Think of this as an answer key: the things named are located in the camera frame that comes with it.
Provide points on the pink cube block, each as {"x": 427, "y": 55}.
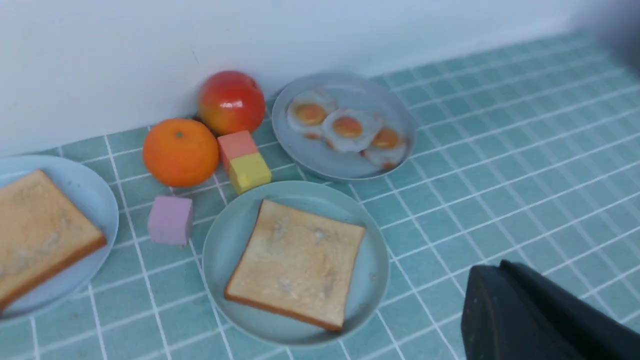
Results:
{"x": 170, "y": 220}

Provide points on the toast slice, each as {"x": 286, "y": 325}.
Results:
{"x": 42, "y": 233}
{"x": 298, "y": 265}

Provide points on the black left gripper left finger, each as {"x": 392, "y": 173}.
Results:
{"x": 512, "y": 312}

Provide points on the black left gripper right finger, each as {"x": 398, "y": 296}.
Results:
{"x": 613, "y": 25}

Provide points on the red apple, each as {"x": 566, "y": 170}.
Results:
{"x": 230, "y": 102}

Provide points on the mint green centre plate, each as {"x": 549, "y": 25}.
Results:
{"x": 230, "y": 233}

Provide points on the grey egg plate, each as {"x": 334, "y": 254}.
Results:
{"x": 350, "y": 92}

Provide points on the salmon cube block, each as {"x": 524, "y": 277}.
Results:
{"x": 235, "y": 145}

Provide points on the fried egg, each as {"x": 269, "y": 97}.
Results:
{"x": 351, "y": 130}
{"x": 387, "y": 149}
{"x": 308, "y": 111}

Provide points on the orange fruit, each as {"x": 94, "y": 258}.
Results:
{"x": 180, "y": 152}

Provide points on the yellow cube block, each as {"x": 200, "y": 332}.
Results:
{"x": 248, "y": 172}

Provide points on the light blue bread plate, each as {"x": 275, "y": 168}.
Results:
{"x": 94, "y": 198}

